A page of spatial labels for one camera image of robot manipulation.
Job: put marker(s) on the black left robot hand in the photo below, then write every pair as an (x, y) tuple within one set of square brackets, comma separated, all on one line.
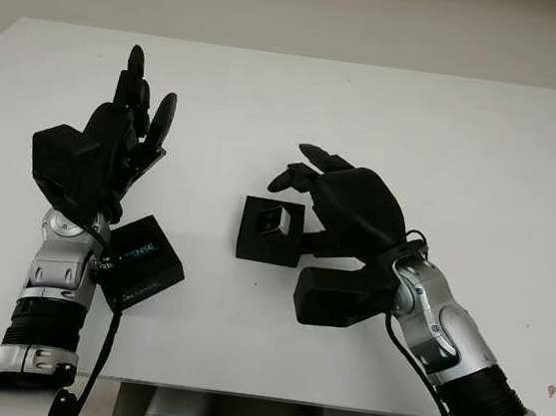
[(120, 155)]

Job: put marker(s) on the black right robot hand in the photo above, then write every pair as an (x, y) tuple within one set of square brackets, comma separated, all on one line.
[(358, 207)]

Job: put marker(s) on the small silver depth camera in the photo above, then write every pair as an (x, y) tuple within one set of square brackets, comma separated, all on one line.
[(281, 221)]

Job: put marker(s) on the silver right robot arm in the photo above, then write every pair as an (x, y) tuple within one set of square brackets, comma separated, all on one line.
[(441, 322)]

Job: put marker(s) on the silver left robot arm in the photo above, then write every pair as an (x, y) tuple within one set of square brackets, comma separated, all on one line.
[(60, 263)]

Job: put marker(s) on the black RealSense box lid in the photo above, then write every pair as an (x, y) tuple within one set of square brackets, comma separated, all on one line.
[(151, 264)]

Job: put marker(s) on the silver left robot thigh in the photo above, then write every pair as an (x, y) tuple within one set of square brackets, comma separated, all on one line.
[(174, 414)]

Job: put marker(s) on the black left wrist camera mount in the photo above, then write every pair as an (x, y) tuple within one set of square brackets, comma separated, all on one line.
[(62, 163)]

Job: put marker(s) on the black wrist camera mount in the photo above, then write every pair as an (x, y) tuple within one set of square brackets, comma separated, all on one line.
[(62, 163), (328, 296)]

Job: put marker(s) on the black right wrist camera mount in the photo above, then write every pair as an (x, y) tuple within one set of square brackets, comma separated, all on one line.
[(328, 296)]

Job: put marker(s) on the black foam-lined camera box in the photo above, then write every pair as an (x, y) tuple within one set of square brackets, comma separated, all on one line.
[(253, 253)]

